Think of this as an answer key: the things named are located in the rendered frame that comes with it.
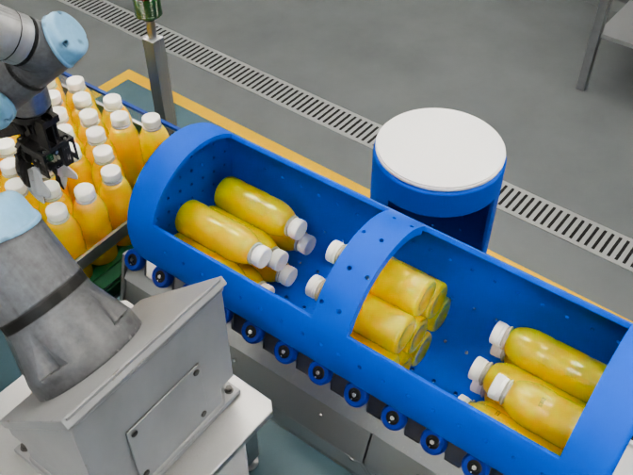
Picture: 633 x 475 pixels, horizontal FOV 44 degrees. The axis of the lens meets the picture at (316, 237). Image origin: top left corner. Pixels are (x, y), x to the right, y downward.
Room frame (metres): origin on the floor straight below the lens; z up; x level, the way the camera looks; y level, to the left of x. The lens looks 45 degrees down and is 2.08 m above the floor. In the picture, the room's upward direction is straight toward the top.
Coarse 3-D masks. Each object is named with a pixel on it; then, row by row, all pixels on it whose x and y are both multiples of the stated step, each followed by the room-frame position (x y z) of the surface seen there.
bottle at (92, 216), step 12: (84, 204) 1.11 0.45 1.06; (96, 204) 1.12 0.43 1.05; (84, 216) 1.10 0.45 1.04; (96, 216) 1.11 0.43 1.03; (108, 216) 1.13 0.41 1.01; (84, 228) 1.10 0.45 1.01; (96, 228) 1.10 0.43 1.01; (108, 228) 1.12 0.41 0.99; (96, 240) 1.10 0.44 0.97; (108, 252) 1.11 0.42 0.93; (96, 264) 1.10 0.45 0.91
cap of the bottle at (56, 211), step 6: (54, 204) 1.09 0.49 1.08; (60, 204) 1.09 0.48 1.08; (48, 210) 1.07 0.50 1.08; (54, 210) 1.07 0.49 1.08; (60, 210) 1.07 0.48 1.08; (66, 210) 1.07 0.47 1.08; (48, 216) 1.06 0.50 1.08; (54, 216) 1.05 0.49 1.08; (60, 216) 1.06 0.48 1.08; (66, 216) 1.07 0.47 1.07
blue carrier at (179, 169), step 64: (192, 128) 1.12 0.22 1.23; (192, 192) 1.12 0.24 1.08; (320, 192) 1.08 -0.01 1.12; (192, 256) 0.90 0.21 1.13; (320, 256) 1.03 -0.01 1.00; (384, 256) 0.81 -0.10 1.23; (448, 256) 0.92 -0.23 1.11; (256, 320) 0.82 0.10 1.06; (320, 320) 0.75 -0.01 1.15; (448, 320) 0.87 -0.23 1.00; (512, 320) 0.84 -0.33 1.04; (576, 320) 0.79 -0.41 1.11; (384, 384) 0.67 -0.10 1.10; (448, 384) 0.77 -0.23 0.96; (512, 448) 0.55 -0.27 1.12; (576, 448) 0.53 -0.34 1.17
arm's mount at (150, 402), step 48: (192, 288) 0.64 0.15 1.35; (144, 336) 0.55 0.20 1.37; (192, 336) 0.58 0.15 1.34; (96, 384) 0.48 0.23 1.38; (144, 384) 0.51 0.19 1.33; (192, 384) 0.56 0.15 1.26; (48, 432) 0.46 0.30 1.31; (96, 432) 0.45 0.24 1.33; (144, 432) 0.49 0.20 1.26; (192, 432) 0.55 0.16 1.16
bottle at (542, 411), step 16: (512, 384) 0.66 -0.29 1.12; (528, 384) 0.65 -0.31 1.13; (512, 400) 0.63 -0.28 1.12; (528, 400) 0.62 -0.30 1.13; (544, 400) 0.62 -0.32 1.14; (560, 400) 0.62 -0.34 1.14; (512, 416) 0.61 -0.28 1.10; (528, 416) 0.60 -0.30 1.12; (544, 416) 0.60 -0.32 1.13; (560, 416) 0.59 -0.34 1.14; (576, 416) 0.59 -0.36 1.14; (544, 432) 0.58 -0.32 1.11; (560, 432) 0.58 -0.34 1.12; (560, 448) 0.57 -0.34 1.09
